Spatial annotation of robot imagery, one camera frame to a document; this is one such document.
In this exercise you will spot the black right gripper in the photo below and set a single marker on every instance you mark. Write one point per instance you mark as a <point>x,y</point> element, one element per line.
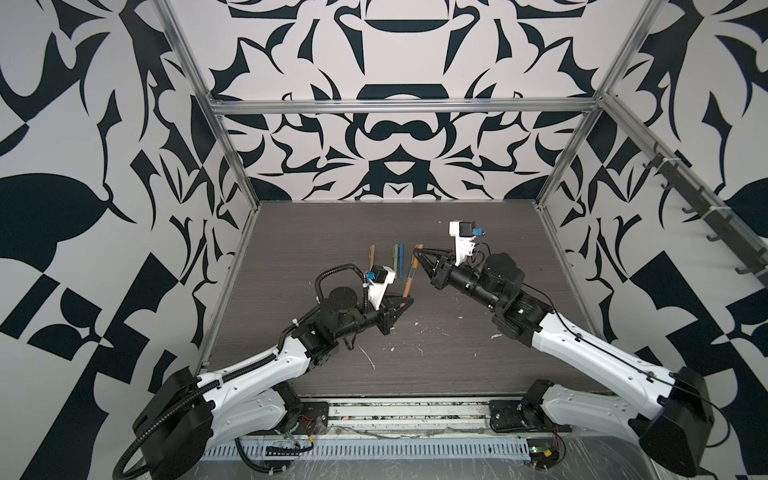
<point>444,273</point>

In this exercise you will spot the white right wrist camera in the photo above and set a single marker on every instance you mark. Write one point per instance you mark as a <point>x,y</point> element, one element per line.
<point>466,237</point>

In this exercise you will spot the brown pen cap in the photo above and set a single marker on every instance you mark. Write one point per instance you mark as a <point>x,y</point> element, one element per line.
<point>415,260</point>

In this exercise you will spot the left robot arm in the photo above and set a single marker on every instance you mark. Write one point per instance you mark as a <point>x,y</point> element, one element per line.
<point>190,414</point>

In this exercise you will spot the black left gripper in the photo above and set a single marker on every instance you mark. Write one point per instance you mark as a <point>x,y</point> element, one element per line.
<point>385,315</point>

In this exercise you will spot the perforated cable tray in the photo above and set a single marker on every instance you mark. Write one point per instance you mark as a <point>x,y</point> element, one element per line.
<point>336,449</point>

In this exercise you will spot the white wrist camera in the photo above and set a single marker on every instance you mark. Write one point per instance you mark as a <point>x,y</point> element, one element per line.
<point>466,237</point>
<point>378,278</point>

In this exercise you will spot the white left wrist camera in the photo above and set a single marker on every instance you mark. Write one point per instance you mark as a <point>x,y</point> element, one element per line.
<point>378,278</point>

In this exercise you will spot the brown pen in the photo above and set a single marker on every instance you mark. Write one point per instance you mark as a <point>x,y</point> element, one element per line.
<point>409,281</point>

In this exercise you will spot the tan pen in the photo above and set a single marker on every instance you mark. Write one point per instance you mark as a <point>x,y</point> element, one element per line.
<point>372,255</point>

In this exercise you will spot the metal hook rail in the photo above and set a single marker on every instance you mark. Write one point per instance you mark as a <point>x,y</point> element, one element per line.
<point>725,225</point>

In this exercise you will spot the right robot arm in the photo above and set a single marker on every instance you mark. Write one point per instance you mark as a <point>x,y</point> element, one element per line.
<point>668,414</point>

